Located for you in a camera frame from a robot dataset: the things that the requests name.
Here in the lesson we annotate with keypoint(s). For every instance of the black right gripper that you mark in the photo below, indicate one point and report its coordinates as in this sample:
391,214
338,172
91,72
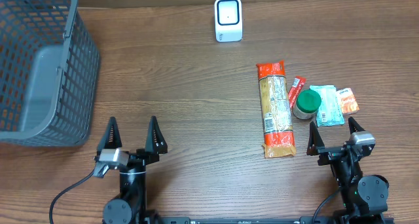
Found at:
336,150

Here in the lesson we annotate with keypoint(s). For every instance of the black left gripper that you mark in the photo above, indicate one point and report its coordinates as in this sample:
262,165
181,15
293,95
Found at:
135,156

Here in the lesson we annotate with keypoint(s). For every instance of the teal tissue pack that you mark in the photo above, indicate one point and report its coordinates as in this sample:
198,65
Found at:
329,112

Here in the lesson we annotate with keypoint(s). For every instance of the orange tissue pack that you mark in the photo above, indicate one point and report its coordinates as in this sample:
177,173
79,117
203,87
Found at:
347,101

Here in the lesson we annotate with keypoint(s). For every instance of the green lid jar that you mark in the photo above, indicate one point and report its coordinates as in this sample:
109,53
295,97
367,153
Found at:
307,104

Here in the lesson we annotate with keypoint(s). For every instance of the orange spaghetti package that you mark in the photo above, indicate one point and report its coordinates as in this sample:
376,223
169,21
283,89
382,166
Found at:
279,140

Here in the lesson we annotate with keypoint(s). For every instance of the red stick sachet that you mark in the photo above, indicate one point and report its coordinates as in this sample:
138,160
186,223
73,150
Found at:
295,90

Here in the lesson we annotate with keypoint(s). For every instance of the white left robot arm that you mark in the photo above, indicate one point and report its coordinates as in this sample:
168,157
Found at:
130,205

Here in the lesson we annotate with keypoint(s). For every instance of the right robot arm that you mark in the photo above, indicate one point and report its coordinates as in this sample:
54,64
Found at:
364,197

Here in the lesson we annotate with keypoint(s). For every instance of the white barcode scanner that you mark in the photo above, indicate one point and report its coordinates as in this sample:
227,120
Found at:
228,20

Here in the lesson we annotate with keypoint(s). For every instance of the grey plastic basket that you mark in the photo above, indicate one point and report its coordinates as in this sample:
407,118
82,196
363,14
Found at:
49,73

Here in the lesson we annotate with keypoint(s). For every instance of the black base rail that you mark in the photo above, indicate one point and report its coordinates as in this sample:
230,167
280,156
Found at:
301,220

